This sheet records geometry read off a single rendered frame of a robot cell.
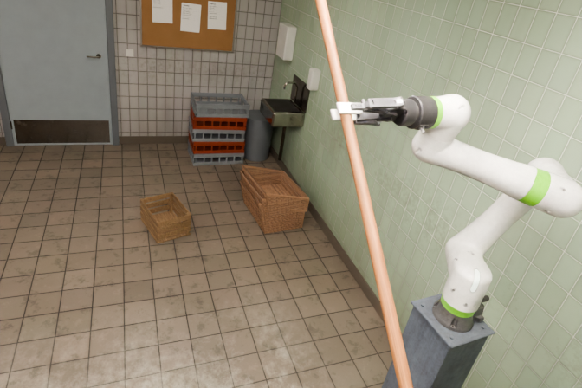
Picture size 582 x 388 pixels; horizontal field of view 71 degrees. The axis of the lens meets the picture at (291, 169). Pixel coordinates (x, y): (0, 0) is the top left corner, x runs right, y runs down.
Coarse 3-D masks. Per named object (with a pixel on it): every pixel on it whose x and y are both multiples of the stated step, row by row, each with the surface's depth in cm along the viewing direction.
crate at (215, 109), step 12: (192, 96) 460; (204, 96) 480; (216, 96) 484; (228, 96) 489; (240, 96) 495; (192, 108) 464; (204, 108) 471; (216, 108) 450; (228, 108) 455; (240, 108) 460
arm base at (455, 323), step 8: (440, 304) 152; (432, 312) 154; (440, 312) 151; (448, 312) 148; (480, 312) 153; (440, 320) 150; (448, 320) 148; (456, 320) 147; (464, 320) 147; (472, 320) 150; (480, 320) 153; (448, 328) 148; (456, 328) 147; (464, 328) 147
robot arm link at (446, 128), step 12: (432, 96) 116; (444, 96) 116; (456, 96) 116; (444, 108) 113; (456, 108) 114; (468, 108) 115; (444, 120) 114; (456, 120) 115; (468, 120) 117; (432, 132) 120; (444, 132) 118; (456, 132) 119
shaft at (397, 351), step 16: (320, 0) 116; (320, 16) 115; (336, 48) 112; (336, 64) 110; (336, 80) 108; (336, 96) 108; (352, 128) 104; (352, 144) 103; (352, 160) 102; (368, 192) 99; (368, 208) 98; (368, 224) 96; (368, 240) 96; (384, 272) 93; (384, 288) 92; (384, 304) 91; (400, 336) 89; (400, 352) 88; (400, 368) 87; (400, 384) 86
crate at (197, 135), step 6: (192, 132) 456; (198, 132) 458; (204, 132) 460; (210, 132) 463; (216, 132) 465; (222, 132) 467; (228, 132) 469; (234, 132) 472; (240, 132) 474; (192, 138) 460; (198, 138) 462; (204, 138) 465; (210, 138) 466; (216, 138) 476; (222, 138) 479; (228, 138) 481; (234, 138) 475; (240, 138) 487
